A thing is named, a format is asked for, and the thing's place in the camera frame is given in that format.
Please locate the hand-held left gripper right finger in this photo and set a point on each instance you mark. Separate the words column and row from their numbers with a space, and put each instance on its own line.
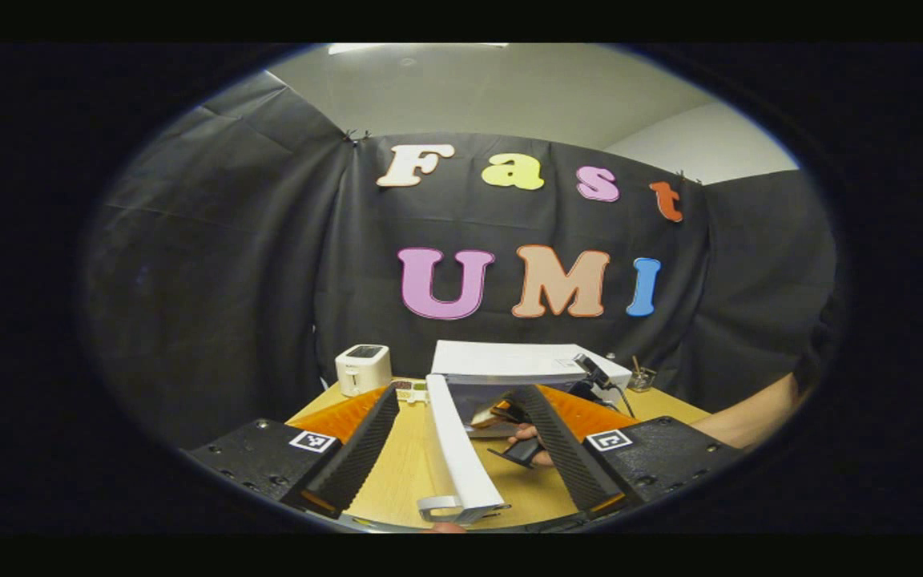
column 558, row 449

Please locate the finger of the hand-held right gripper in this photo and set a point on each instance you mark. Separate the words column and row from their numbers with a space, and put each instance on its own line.
column 508, row 413

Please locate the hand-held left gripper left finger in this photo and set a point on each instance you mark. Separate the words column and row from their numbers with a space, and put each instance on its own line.
column 365, row 449

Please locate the white microwave oven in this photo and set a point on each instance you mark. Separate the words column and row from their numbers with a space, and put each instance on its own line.
column 509, row 357

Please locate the glass jar with sticks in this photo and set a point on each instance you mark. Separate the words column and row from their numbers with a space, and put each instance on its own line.
column 642, row 379

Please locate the small box of coloured pieces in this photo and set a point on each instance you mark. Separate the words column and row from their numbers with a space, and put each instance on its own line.
column 412, row 391

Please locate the white toaster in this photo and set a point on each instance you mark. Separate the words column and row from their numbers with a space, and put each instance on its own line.
column 361, row 373

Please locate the black backdrop cloth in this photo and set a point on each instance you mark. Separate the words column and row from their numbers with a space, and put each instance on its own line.
column 229, row 280

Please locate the black binder clip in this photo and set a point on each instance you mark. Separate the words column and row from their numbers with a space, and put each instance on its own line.
column 687, row 176
column 356, row 136

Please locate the ceiling light panel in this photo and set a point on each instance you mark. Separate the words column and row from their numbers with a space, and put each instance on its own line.
column 365, row 48

